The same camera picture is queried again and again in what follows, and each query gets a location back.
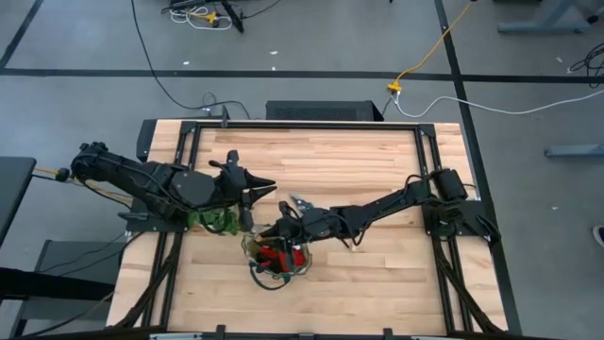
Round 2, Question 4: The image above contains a black tripod leg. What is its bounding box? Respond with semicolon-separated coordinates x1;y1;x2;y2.
218;0;246;35

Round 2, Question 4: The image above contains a red black gardening glove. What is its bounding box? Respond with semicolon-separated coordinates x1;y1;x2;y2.
256;244;308;276

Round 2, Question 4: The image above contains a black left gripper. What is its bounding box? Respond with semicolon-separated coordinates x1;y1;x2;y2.
214;165;278;210

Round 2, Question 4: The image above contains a long black floor cable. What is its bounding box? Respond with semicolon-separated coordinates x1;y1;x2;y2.
128;0;253;120

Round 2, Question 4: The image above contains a black desk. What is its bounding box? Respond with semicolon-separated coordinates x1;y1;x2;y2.
0;155;38;247

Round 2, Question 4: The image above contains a black cable tangle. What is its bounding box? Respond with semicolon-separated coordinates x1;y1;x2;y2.
567;41;604;90

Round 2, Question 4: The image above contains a white cable bundle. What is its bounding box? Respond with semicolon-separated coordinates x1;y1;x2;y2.
168;5;234;32

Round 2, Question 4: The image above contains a green leafy plant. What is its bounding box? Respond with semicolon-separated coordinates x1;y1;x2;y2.
186;206;241;236

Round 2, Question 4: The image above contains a grey white floor cable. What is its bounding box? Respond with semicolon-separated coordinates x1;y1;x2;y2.
393;88;604;119

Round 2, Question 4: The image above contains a yellow extension cable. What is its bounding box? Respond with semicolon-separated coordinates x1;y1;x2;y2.
387;0;479;93

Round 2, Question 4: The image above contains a black aluminium table frame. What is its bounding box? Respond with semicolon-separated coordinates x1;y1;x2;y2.
106;117;523;340

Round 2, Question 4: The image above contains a black computer case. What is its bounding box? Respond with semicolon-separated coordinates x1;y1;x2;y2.
264;99;385;123

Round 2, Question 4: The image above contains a cream green canvas gardening bag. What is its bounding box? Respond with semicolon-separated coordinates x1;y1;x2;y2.
241;229;314;292

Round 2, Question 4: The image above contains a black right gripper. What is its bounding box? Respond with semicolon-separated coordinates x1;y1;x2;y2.
258;200;342;243

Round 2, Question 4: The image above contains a grey table foot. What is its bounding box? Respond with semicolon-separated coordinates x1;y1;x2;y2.
496;0;604;35
543;143;604;159

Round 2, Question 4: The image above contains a grey cart base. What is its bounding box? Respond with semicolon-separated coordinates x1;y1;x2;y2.
8;237;126;340

